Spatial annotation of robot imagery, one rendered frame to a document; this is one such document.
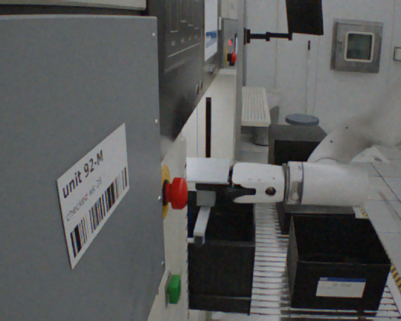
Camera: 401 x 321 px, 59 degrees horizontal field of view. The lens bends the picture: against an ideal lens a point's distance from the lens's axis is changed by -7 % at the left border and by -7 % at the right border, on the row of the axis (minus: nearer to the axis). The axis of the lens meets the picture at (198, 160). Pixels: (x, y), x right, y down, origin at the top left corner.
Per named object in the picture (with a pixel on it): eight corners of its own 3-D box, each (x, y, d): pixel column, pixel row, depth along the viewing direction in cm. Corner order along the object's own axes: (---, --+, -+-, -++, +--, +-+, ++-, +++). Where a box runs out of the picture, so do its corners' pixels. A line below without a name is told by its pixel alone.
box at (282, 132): (327, 189, 186) (333, 141, 177) (271, 188, 187) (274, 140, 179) (315, 168, 212) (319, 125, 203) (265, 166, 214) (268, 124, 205)
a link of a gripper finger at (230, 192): (242, 202, 68) (218, 193, 71) (265, 188, 73) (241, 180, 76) (243, 196, 67) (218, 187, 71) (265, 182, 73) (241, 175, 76)
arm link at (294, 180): (299, 213, 71) (284, 212, 71) (295, 193, 79) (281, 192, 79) (305, 172, 68) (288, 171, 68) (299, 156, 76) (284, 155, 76)
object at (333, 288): (289, 308, 108) (297, 261, 101) (285, 256, 133) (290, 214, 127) (379, 311, 104) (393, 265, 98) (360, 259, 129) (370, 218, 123)
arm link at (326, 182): (299, 154, 77) (305, 172, 68) (361, 157, 75) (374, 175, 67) (295, 191, 80) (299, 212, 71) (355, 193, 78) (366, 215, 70)
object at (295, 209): (354, 236, 144) (359, 207, 139) (281, 235, 146) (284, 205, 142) (336, 202, 171) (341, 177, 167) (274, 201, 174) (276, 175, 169)
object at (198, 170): (248, 335, 74) (259, 198, 63) (151, 326, 76) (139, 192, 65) (250, 266, 96) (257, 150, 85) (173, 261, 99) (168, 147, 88)
